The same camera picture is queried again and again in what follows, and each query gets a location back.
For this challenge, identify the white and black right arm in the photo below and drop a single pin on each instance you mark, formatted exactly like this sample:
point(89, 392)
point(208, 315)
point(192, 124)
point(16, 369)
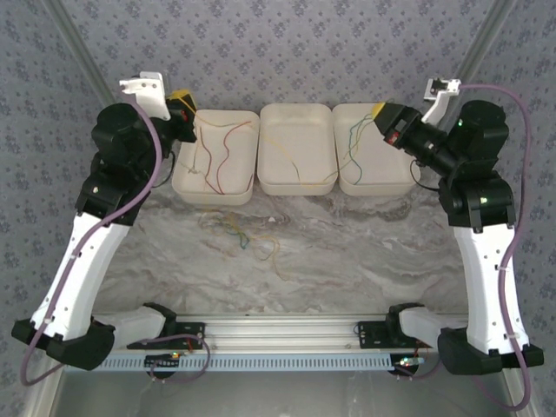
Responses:
point(491, 282)

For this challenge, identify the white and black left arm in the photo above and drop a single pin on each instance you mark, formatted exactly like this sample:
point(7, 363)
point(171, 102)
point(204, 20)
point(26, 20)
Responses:
point(82, 269)

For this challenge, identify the white plastic tray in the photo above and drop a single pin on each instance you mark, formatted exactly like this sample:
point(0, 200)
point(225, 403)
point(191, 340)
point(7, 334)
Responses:
point(234, 174)
point(295, 126)
point(386, 174)

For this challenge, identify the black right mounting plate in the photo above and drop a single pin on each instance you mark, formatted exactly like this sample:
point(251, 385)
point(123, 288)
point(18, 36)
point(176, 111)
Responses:
point(371, 334)

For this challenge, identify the black mounting plate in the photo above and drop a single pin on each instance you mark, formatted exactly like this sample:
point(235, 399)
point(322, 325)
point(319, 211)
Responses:
point(191, 332)
point(371, 334)

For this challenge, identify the right controller board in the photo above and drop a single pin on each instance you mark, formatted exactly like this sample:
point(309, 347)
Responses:
point(408, 364)

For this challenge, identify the controller board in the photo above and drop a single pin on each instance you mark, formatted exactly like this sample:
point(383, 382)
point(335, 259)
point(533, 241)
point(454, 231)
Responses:
point(408, 364)
point(163, 361)

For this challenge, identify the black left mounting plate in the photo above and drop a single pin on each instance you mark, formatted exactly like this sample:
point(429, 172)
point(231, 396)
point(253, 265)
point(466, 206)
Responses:
point(191, 332)

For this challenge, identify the left controller board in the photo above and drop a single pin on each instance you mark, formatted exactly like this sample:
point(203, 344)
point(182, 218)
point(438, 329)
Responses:
point(163, 361)

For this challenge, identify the steel bottom panel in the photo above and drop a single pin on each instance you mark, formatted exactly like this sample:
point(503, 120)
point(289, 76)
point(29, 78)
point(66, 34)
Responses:
point(278, 395)

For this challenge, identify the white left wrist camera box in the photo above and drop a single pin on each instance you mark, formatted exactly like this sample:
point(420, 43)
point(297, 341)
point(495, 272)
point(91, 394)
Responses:
point(150, 93)

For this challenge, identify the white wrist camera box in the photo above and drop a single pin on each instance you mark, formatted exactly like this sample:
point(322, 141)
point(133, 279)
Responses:
point(438, 93)
point(150, 93)

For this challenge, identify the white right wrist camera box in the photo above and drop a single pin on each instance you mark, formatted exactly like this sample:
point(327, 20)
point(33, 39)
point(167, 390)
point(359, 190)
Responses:
point(438, 93)

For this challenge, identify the aluminium frame post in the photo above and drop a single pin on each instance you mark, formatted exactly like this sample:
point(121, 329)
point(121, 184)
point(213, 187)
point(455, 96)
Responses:
point(483, 39)
point(79, 39)

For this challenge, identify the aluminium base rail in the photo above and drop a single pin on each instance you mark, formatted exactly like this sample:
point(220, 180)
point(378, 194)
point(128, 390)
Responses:
point(278, 332)

